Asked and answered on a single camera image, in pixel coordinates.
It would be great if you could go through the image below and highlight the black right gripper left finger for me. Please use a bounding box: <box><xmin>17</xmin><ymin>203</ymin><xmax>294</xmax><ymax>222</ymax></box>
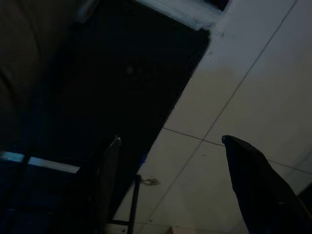
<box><xmin>95</xmin><ymin>135</ymin><xmax>122</xmax><ymax>234</ymax></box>

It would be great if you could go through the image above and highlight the tan cushion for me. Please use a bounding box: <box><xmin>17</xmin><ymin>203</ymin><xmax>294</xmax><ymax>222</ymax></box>
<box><xmin>0</xmin><ymin>0</ymin><xmax>82</xmax><ymax>149</ymax></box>

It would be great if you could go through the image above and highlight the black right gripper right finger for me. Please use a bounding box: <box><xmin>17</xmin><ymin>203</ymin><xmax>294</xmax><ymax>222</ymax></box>
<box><xmin>221</xmin><ymin>135</ymin><xmax>312</xmax><ymax>234</ymax></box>

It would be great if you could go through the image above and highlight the blue box with pale strip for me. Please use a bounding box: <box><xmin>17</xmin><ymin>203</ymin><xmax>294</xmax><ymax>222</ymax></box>
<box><xmin>0</xmin><ymin>150</ymin><xmax>81</xmax><ymax>234</ymax></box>

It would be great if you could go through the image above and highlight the black furniture panel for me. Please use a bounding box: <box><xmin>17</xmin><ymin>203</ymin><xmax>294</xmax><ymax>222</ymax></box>
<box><xmin>36</xmin><ymin>0</ymin><xmax>212</xmax><ymax>220</ymax></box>

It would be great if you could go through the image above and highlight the black metal frame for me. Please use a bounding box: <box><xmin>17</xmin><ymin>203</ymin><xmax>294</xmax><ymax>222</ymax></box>
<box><xmin>107</xmin><ymin>174</ymin><xmax>141</xmax><ymax>234</ymax></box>

